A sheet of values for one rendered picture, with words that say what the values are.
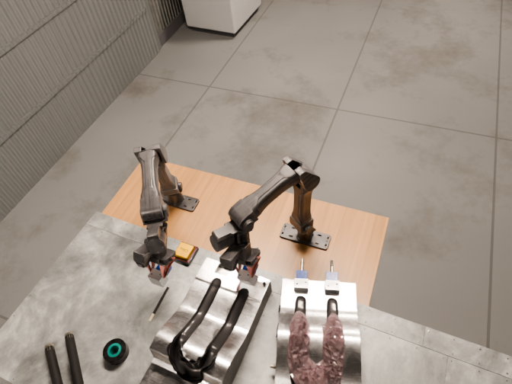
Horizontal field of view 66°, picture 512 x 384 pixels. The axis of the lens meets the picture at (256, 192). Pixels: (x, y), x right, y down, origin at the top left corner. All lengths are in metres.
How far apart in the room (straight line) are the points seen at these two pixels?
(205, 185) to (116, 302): 0.63
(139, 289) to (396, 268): 1.53
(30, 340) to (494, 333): 2.18
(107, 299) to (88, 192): 1.65
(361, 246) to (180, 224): 0.76
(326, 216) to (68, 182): 2.21
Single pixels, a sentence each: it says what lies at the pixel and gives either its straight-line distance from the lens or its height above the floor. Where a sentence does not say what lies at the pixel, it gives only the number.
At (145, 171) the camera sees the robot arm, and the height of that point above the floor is 1.23.
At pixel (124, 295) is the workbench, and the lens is 1.64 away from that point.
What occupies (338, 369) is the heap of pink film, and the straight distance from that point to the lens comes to 1.33.
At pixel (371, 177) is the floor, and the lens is 2.93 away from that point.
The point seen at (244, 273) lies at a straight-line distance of 1.39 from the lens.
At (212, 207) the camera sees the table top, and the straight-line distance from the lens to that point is 1.75.
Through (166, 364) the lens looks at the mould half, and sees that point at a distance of 1.42.
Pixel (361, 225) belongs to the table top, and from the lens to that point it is 1.68.
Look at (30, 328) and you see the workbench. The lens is 1.75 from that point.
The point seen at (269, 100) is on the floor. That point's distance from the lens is 3.54.
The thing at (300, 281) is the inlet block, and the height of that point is 0.88.
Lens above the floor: 2.17
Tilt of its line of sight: 51 degrees down
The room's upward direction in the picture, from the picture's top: 8 degrees counter-clockwise
